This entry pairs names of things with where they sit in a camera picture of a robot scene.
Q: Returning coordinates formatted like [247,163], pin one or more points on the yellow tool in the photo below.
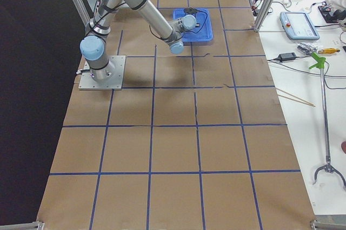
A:
[328,51]

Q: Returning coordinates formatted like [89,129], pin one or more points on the teach pendant tablet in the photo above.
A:
[298,26]

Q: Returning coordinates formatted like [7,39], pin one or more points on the computer mouse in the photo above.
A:
[287,3]

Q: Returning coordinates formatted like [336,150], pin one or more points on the blue plastic tray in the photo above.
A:
[202,33]

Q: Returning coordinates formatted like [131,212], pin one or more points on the long reach grabber tool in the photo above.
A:
[327,167]

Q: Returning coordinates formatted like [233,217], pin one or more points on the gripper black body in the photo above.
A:
[197,25]

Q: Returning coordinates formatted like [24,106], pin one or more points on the black power adapter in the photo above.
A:
[283,57]

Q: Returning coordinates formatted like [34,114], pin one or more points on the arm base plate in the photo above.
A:
[108,78]

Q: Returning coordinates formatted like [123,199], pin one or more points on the wooden chopstick pair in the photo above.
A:
[290,96]

